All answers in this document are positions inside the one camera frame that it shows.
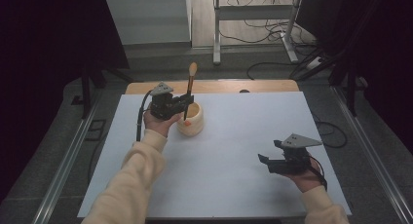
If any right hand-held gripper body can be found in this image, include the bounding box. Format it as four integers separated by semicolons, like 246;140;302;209
267;132;323;175

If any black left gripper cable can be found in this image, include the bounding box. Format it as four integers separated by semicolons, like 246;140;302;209
135;89;154;142

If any aluminium floor rail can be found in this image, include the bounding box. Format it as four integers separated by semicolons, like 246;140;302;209
330;86;413;224
31;91;102;224

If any tangle of black floor cables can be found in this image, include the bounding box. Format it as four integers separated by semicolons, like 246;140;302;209
218;0;318;47

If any wooden table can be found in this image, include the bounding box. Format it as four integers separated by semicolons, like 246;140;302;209
125;80;300;95

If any makeup brush with dark handle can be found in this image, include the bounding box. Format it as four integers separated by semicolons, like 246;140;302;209
183;61;199;122

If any black metal stand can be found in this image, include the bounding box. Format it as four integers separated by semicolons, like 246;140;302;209
328;62;368;118
70;62;134;120

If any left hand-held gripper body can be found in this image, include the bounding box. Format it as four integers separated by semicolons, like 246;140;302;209
149;82;185;122

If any person's right hand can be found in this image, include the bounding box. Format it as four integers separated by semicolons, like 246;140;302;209
285;158;327;194

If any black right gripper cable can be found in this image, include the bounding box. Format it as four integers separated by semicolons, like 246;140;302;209
308;156;329;191

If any white cabinet panel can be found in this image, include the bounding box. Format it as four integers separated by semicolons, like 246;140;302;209
105;0;193;46

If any dark curtain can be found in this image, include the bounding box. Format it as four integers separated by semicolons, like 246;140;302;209
0;0;131;204
295;0;413;155

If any person's left hand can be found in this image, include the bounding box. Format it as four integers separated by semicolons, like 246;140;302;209
143;103;183;139

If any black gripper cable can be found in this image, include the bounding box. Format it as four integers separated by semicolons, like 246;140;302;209
308;156;329;191
135;89;154;142

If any white table mat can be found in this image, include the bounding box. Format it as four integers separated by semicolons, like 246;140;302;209
77;91;354;218

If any white power strip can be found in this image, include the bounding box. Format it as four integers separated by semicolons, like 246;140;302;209
305;56;324;71

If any grey metal desk frame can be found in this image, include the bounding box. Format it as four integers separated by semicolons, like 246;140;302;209
212;0;305;66

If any looped black floor cable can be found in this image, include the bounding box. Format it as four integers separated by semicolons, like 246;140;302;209
312;112;349;150

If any cream ceramic cup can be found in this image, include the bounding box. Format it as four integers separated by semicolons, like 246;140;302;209
175;101;206;137

